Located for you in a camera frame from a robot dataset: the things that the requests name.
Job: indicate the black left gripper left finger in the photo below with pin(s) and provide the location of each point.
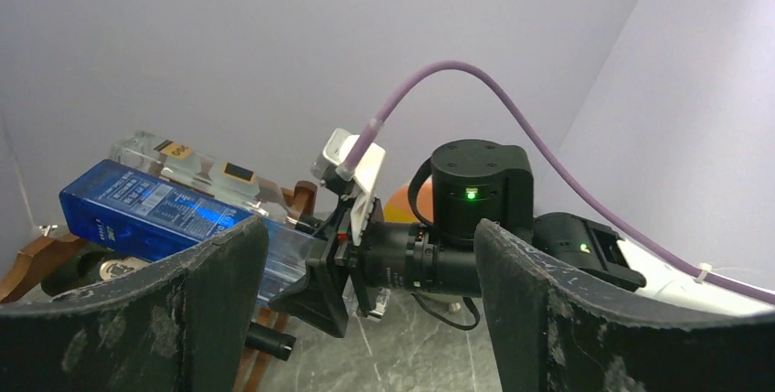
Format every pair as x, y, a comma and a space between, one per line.
121, 323

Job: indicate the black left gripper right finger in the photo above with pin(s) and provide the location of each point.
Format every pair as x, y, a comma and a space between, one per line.
554, 327

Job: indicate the cream orange yellow cylinder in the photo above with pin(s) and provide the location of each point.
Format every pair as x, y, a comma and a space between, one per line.
397, 208

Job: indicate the brown wooden wine rack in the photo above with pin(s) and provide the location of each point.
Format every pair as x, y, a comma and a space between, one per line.
36, 256

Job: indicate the clear bottle with black cap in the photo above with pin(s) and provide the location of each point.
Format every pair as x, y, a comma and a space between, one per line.
209, 175

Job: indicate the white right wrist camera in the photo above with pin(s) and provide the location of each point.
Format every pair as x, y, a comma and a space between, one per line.
355, 185

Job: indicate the dark green wine bottle front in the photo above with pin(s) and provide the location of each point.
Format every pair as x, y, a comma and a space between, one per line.
88, 268

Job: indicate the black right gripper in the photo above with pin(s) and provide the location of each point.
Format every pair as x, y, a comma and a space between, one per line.
334, 285

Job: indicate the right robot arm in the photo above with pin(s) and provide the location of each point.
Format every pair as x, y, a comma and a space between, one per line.
473, 180

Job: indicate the blue bottle with silver cap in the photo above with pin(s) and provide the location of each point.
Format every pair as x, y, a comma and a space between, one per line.
136, 214

